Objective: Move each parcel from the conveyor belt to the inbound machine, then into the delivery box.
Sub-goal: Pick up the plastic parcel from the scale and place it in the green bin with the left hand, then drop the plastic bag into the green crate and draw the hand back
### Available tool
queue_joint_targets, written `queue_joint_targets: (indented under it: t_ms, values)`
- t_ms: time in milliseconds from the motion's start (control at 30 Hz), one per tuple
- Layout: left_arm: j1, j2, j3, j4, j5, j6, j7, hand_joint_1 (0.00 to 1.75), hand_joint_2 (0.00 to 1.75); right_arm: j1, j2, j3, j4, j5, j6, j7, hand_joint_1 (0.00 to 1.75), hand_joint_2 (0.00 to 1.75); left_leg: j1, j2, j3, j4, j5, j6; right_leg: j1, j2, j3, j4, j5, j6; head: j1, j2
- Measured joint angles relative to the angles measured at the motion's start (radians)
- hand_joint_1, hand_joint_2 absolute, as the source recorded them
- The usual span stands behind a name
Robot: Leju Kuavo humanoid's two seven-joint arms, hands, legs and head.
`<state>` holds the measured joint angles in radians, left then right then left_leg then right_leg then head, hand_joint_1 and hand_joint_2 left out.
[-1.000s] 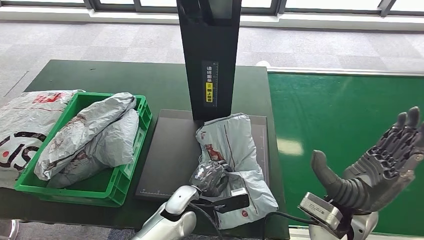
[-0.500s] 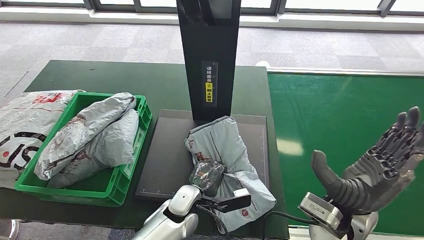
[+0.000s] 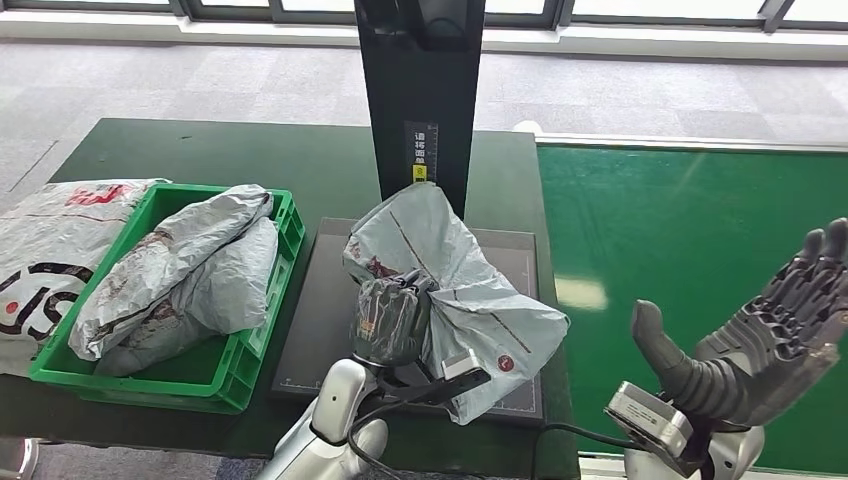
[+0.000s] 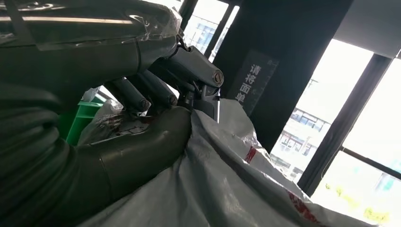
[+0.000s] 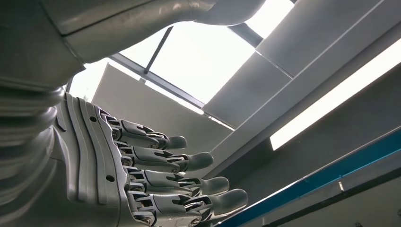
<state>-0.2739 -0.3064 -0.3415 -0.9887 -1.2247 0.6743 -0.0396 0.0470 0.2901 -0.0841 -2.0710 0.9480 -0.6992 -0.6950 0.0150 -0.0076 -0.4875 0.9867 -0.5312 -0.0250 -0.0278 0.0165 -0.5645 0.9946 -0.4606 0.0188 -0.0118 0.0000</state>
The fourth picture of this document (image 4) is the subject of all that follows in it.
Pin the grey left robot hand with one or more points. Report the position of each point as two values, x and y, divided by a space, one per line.
94 62

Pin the grey parcel bag red print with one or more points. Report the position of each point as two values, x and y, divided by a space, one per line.
91 94
219 175
103 123

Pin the green plastic crate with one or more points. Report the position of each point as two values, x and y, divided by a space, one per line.
80 120

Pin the dark window frame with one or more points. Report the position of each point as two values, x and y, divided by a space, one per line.
344 125

